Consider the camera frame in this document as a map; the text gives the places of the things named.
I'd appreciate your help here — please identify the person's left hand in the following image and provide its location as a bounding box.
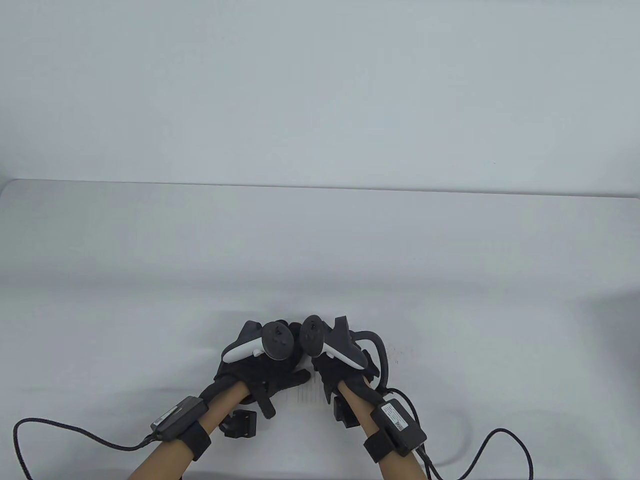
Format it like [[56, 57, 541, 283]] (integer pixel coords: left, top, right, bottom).
[[212, 320, 312, 420]]

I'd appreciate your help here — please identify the person's right hand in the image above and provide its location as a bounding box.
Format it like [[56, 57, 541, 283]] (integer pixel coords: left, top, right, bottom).
[[311, 349, 387, 407]]

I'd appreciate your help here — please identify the white lined paper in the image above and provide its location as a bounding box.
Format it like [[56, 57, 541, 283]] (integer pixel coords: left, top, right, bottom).
[[272, 376, 327, 407]]

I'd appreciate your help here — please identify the person's left forearm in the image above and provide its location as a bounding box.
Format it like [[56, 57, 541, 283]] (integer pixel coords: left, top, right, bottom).
[[127, 381, 251, 480]]

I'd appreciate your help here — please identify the person's right forearm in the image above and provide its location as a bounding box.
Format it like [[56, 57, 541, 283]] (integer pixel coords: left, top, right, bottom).
[[337, 380, 437, 480]]

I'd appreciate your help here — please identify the white and black left controller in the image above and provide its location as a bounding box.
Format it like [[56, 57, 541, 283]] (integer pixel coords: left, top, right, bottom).
[[221, 320, 296, 362]]

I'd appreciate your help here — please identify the black right wrist sensor box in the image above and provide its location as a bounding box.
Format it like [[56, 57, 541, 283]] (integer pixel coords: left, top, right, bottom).
[[370, 397, 429, 452]]

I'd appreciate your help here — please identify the black wrist sensor box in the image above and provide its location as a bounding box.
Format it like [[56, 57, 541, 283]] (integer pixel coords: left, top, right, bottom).
[[370, 397, 429, 452], [149, 395, 209, 441]]

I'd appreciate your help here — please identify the black left wrist sensor box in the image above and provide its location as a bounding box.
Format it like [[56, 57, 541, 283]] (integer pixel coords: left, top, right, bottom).
[[149, 395, 209, 441]]

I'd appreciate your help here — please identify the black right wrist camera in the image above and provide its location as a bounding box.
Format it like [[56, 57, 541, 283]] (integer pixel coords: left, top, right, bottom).
[[333, 395, 359, 429]]

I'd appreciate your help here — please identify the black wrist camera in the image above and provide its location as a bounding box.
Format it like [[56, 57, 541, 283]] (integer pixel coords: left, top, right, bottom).
[[333, 395, 359, 429], [218, 409, 259, 440]]

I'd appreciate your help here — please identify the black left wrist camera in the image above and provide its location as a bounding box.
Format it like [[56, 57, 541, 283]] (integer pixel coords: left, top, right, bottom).
[[218, 409, 259, 440]]

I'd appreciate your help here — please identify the black right wrist strap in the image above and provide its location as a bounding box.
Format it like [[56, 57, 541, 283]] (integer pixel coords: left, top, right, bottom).
[[362, 432, 402, 464]]

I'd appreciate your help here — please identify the black wrist strap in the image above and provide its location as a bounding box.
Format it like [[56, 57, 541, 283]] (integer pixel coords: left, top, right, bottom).
[[169, 420, 211, 460], [362, 432, 402, 464]]

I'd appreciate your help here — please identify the black left wrist strap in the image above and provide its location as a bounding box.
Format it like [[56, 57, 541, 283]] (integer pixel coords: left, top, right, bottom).
[[169, 420, 211, 460]]

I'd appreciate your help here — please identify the black braided right cable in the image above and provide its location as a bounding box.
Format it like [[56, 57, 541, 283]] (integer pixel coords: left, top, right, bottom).
[[382, 387, 536, 480]]

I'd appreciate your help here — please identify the black braided cable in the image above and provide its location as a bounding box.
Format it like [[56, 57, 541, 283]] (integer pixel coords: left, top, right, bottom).
[[382, 387, 536, 480], [12, 417, 153, 480]]

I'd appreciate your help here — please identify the black braided left cable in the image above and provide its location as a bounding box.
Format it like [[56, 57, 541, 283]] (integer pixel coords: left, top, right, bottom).
[[12, 417, 153, 480]]

